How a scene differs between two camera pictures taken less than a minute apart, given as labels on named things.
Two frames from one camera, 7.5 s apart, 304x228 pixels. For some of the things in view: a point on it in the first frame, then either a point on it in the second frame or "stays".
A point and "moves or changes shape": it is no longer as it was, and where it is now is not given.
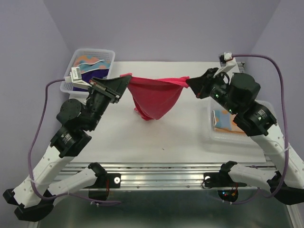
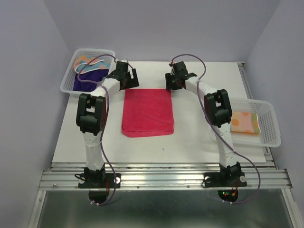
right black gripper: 201,84 to 168,85
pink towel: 152,96 moves or changes shape
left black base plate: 114,181 stays
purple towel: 89,75 stays
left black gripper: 114,87 to 132,82
